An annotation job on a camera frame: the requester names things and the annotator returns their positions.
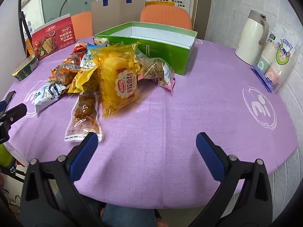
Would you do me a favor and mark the white blue snack bag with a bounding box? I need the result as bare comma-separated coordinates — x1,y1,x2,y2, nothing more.
34,80,66,113

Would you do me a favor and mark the orange brown snack pack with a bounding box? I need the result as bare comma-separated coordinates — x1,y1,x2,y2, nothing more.
49,62,81,86

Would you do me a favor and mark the brown dried meat pack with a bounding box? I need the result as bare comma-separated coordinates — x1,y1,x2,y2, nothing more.
64,92,103,142

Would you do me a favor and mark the yellow chips bag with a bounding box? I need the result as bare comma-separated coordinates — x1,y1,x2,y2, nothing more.
68,65,99,94

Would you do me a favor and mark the yellow cake snack pack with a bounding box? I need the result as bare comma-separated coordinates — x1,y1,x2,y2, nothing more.
91,43,138,116

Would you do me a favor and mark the pink edged nut pack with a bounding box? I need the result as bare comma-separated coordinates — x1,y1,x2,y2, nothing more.
134,50,175,93

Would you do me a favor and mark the red peanut snack bag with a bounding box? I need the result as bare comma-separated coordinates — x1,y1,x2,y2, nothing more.
71,42,88,60

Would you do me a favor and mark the green instant noodle bowl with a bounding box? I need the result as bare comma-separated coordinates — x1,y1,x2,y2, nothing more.
12,54,37,81

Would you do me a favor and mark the red cracker box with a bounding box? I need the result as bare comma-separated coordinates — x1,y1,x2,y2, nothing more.
32,14,76,61

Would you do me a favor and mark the purple tablecloth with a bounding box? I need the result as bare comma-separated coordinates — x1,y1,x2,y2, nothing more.
2,36,299,210

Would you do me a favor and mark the left orange chair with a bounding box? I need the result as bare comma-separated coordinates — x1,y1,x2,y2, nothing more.
71,11,93,40

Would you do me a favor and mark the orange chair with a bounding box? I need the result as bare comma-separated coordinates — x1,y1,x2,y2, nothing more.
140,5,192,30
71,11,93,40

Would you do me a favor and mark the brown cardboard sheet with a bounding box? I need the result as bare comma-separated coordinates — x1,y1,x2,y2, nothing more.
91,0,145,34

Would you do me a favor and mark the paper cups pack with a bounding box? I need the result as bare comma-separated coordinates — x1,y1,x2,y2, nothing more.
252,24,301,93

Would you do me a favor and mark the white thermos jug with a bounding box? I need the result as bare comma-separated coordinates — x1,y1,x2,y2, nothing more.
235,10,269,66

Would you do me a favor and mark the green open gift box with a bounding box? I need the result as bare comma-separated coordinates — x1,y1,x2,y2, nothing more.
95,22,197,75

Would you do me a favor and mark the right orange chair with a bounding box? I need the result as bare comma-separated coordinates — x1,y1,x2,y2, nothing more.
140,5,192,30

